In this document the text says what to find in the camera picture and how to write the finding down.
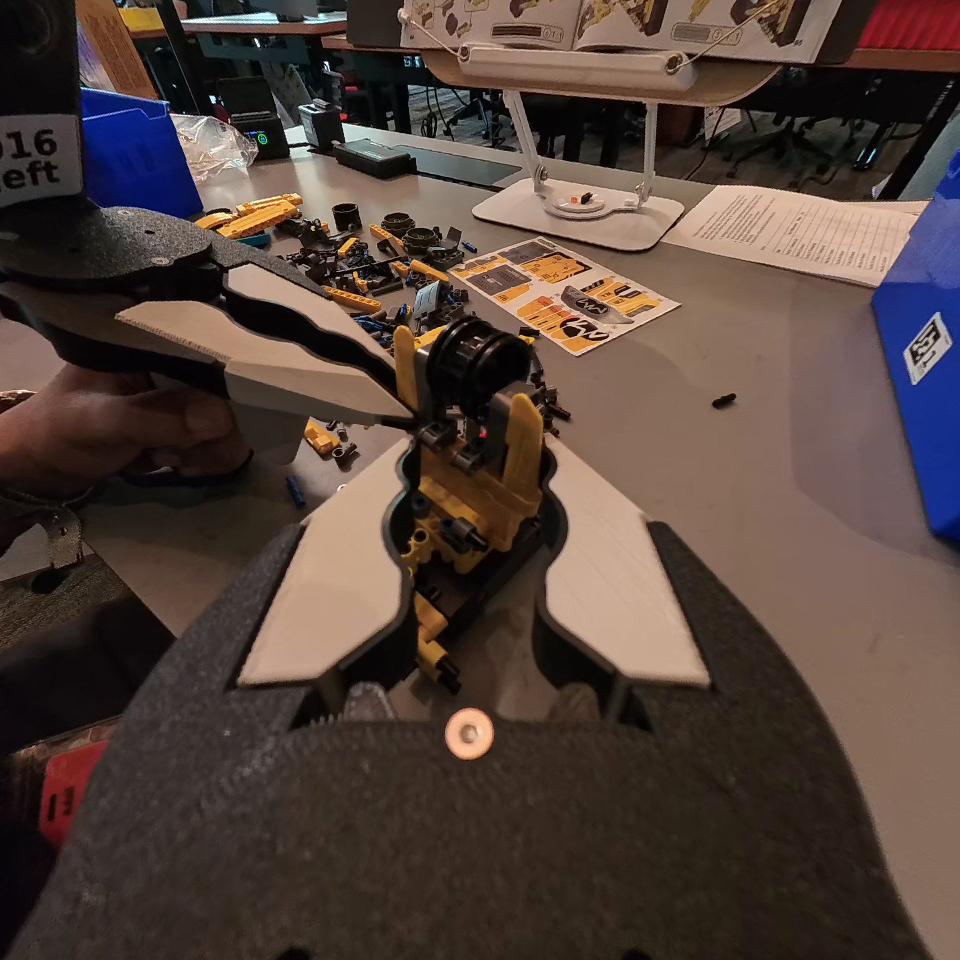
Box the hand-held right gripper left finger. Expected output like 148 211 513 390
235 437 419 693

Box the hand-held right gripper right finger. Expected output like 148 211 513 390
536 435 714 690

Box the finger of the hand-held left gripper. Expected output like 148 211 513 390
221 251 414 410
114 300 416 425

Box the black toy wheel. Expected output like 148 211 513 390
429 315 531 423

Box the yellow toy building model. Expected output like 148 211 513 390
386 326 571 695

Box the person's left hand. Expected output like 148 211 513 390
0 367 255 496

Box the pile of yellow black pieces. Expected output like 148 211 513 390
281 213 470 357

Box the blue plastic storage bin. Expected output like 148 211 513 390
871 196 960 543
78 86 205 220

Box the yellow beam assembly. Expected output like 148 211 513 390
196 192 305 243

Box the clear plastic bag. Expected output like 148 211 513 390
171 112 260 190

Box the black power brick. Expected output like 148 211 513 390
332 140 418 180

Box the small black box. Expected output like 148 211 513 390
297 97 348 150

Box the black charger with green light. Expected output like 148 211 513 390
223 78 292 161

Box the pile of black red pins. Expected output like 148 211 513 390
521 360 573 440

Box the yellow black sticker sheet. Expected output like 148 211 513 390
447 236 683 358

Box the white book stand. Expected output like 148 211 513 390
422 41 789 253

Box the building instruction booklet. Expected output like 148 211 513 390
399 0 845 65

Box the red object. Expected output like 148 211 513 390
41 741 111 850

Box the printed paper sheet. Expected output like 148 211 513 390
663 183 931 290

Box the grey strap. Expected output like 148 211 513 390
33 506 85 571

